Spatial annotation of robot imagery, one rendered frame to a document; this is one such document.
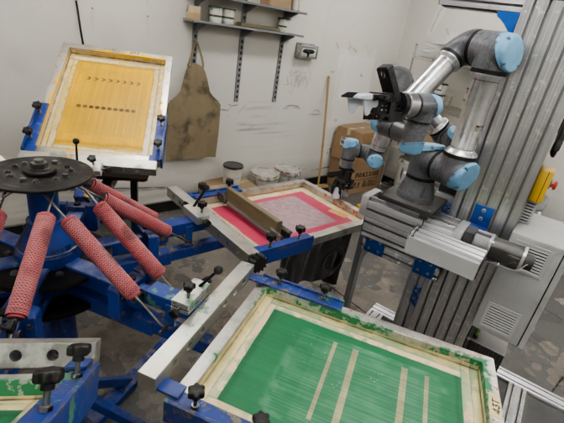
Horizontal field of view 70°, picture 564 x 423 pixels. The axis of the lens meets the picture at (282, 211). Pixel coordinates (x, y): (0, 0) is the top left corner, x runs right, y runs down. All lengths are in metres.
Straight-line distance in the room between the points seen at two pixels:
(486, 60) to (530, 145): 0.40
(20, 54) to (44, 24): 0.26
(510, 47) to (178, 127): 2.87
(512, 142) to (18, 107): 3.06
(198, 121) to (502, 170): 2.77
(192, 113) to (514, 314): 2.98
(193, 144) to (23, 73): 1.43
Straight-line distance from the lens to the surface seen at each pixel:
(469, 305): 2.02
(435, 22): 5.57
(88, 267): 1.46
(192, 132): 3.89
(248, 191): 2.17
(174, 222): 1.67
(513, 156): 1.77
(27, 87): 3.43
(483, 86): 1.54
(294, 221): 1.99
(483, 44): 1.54
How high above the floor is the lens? 1.82
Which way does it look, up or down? 25 degrees down
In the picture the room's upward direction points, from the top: 9 degrees clockwise
